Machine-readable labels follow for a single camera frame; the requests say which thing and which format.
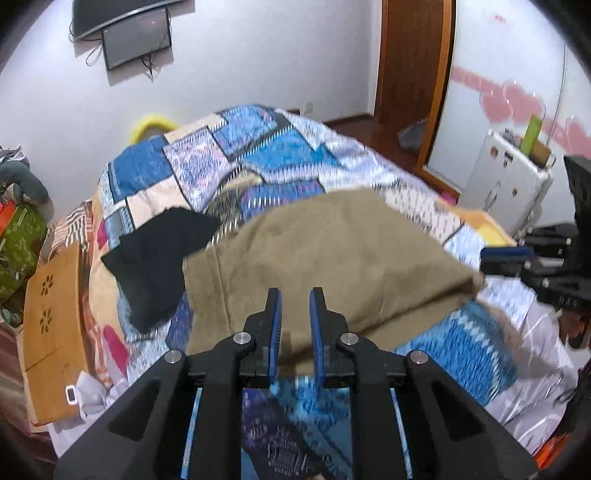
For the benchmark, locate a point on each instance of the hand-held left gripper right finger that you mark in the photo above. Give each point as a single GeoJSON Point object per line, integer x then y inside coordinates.
{"type": "Point", "coordinates": [316, 323]}

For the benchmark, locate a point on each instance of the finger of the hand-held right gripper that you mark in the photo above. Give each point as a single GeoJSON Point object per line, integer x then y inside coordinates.
{"type": "Point", "coordinates": [551, 284]}
{"type": "Point", "coordinates": [505, 254]}

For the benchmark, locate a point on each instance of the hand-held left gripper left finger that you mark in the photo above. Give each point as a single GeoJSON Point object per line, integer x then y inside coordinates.
{"type": "Point", "coordinates": [275, 323]}

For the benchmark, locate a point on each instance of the khaki pants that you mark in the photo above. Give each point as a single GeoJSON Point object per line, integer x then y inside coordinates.
{"type": "Point", "coordinates": [346, 258]}

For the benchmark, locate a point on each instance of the white hard case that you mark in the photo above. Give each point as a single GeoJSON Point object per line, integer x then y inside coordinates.
{"type": "Point", "coordinates": [503, 180]}

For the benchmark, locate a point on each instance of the white bed sheet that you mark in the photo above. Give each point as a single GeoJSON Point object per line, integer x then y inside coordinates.
{"type": "Point", "coordinates": [540, 369]}

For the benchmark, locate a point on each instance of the green bottle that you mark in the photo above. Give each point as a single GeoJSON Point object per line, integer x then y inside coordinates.
{"type": "Point", "coordinates": [531, 136]}

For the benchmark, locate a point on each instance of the black cloth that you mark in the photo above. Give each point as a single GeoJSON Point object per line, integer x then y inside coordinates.
{"type": "Point", "coordinates": [154, 258]}

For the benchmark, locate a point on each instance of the grey floor bag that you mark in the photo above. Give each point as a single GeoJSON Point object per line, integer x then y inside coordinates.
{"type": "Point", "coordinates": [413, 136]}

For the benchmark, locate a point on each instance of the patchwork printed blanket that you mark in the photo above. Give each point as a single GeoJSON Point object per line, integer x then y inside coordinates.
{"type": "Point", "coordinates": [286, 152]}

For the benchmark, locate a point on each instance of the white crumpled cloth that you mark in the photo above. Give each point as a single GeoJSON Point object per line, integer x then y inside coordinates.
{"type": "Point", "coordinates": [97, 397]}

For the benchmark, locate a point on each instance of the brown wooden door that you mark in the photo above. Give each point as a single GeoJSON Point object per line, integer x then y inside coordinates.
{"type": "Point", "coordinates": [411, 60]}

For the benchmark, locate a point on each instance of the wooden lap table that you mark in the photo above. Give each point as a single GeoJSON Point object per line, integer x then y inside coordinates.
{"type": "Point", "coordinates": [53, 323]}

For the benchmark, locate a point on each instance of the yellow plastic stool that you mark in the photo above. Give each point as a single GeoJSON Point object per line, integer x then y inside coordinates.
{"type": "Point", "coordinates": [145, 123]}

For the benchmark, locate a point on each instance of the green patterned bag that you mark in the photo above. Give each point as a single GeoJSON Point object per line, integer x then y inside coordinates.
{"type": "Point", "coordinates": [21, 249]}

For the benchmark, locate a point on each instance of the grey plush toy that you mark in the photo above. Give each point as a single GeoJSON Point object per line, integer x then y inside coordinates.
{"type": "Point", "coordinates": [23, 180]}

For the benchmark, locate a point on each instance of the curved black screen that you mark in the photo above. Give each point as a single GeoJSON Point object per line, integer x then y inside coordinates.
{"type": "Point", "coordinates": [115, 11]}

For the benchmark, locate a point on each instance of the pink heart wall decal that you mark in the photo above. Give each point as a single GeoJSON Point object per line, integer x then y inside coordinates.
{"type": "Point", "coordinates": [498, 101]}

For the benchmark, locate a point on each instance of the white wall socket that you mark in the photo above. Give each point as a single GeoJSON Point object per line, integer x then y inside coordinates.
{"type": "Point", "coordinates": [308, 109]}

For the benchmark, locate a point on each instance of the wall-mounted black monitor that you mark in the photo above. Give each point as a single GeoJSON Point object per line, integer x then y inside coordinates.
{"type": "Point", "coordinates": [137, 37]}

